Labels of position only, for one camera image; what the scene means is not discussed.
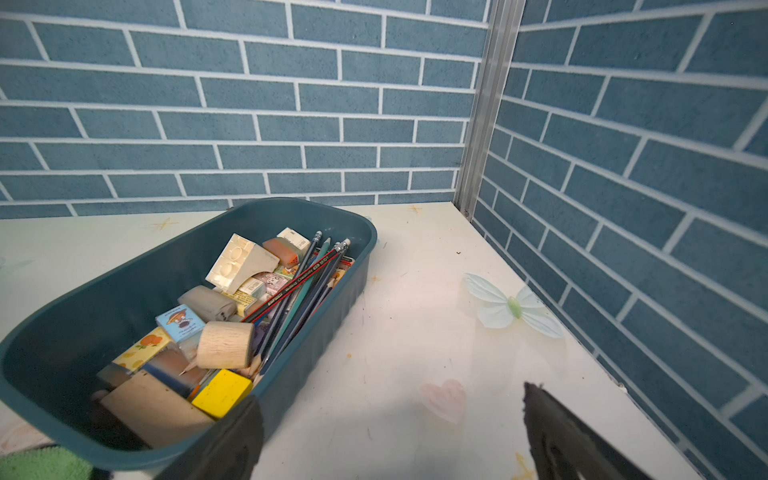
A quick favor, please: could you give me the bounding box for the large wooden block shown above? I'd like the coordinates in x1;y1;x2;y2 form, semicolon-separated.
100;371;214;449

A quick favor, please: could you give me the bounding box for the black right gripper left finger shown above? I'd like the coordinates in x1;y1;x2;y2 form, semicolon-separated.
157;396;264;480

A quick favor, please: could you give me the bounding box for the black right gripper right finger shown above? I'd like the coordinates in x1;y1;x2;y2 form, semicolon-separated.
523;382;650;480

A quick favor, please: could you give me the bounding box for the grey eraser block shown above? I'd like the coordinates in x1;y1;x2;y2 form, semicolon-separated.
178;285;237;323

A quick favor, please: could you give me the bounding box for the wooden cylinder block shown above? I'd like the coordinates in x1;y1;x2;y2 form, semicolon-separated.
196;321;255;369

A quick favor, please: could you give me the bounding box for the yellow block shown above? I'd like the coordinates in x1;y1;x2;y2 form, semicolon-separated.
192;370;253;419

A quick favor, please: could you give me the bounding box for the blue picture eraser box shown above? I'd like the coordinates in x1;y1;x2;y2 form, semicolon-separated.
155;304;205;343

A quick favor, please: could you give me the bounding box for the cream toy building block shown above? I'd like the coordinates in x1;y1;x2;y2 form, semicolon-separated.
205;234;279;294

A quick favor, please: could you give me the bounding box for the red pencil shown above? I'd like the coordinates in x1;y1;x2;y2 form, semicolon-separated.
242;247;342;324

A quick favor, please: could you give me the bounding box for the dark blue pencil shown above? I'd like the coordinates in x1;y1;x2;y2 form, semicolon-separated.
257;239;351;379

